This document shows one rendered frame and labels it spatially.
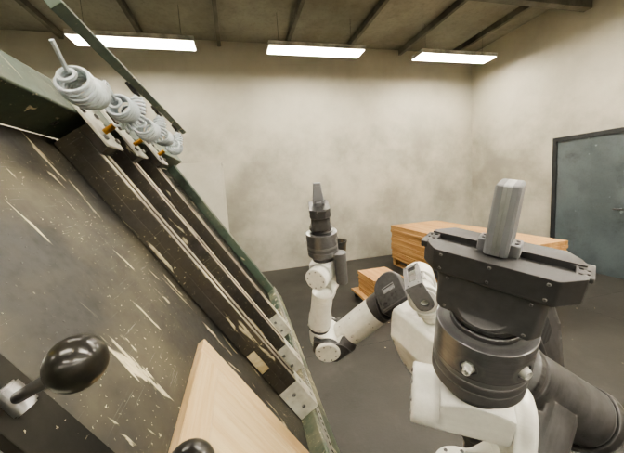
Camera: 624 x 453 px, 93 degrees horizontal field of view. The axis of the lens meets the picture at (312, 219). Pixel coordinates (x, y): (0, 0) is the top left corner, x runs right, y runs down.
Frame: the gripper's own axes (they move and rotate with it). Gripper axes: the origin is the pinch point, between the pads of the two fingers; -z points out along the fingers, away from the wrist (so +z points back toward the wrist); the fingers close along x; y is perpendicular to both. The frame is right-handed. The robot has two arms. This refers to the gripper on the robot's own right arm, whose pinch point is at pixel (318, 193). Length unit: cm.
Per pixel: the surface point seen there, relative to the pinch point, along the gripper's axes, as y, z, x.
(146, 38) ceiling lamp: 198, -151, -383
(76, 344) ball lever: 19, -5, 61
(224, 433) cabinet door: 22, 33, 39
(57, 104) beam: 56, -28, 6
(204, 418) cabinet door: 24, 28, 40
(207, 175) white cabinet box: 139, 35, -336
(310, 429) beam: 10, 73, 10
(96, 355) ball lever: 18, -4, 61
